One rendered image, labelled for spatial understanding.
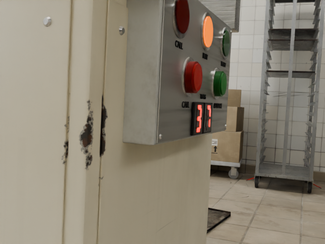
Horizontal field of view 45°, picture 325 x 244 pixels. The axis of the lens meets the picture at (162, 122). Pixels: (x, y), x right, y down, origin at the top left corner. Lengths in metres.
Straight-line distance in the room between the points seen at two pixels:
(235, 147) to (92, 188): 3.64
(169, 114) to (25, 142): 0.12
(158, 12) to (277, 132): 4.02
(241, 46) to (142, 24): 4.09
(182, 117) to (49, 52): 0.14
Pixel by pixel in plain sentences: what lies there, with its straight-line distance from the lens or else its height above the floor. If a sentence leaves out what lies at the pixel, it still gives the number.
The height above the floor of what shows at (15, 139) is 0.70.
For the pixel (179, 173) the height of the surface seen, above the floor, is 0.65.
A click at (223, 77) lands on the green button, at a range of 0.47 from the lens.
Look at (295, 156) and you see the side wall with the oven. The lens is 4.32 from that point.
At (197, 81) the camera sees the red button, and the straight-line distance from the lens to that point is 0.37.
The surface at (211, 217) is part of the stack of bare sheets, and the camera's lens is 2.57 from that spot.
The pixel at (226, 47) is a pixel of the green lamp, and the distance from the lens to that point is 0.50.
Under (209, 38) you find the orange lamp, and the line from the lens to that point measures 0.43.
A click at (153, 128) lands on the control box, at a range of 0.31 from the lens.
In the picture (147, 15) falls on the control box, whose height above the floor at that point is 0.80.
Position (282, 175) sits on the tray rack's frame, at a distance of 3.59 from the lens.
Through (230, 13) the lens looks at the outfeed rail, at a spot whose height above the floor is 0.86.
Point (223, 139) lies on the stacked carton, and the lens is 3.92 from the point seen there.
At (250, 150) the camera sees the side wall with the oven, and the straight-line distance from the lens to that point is 4.36.
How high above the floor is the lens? 0.74
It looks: 3 degrees down
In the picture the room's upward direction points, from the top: 3 degrees clockwise
